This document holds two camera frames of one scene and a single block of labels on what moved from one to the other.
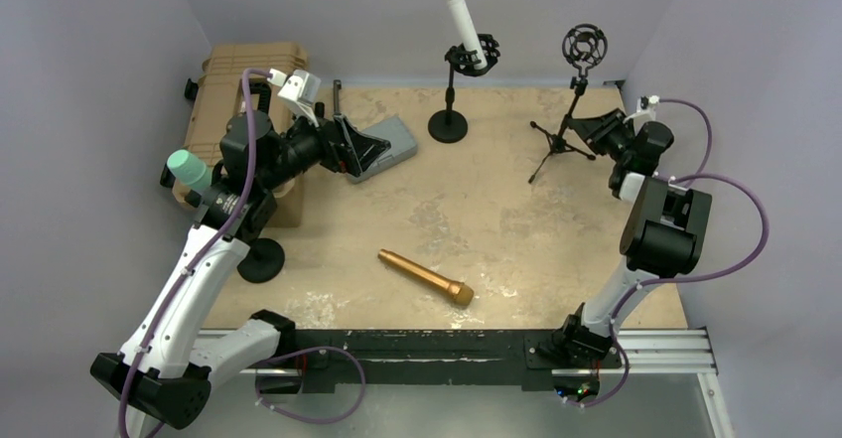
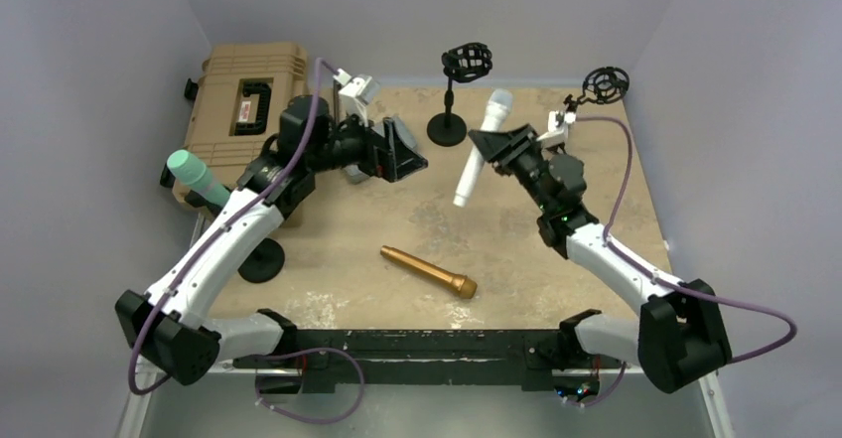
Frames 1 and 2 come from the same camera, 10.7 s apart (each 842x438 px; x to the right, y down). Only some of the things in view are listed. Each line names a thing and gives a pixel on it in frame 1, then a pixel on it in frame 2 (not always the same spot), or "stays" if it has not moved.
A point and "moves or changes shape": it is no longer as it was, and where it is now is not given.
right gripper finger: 599,127 to 519,137
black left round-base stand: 265,259 stays
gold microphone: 461,292 moves or changes shape
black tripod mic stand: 583,45 to 602,85
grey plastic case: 402,146 stays
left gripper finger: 366,146 to 403,146
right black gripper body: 625,153 to 523,163
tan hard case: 235,77 stays
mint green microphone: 190,170 stays
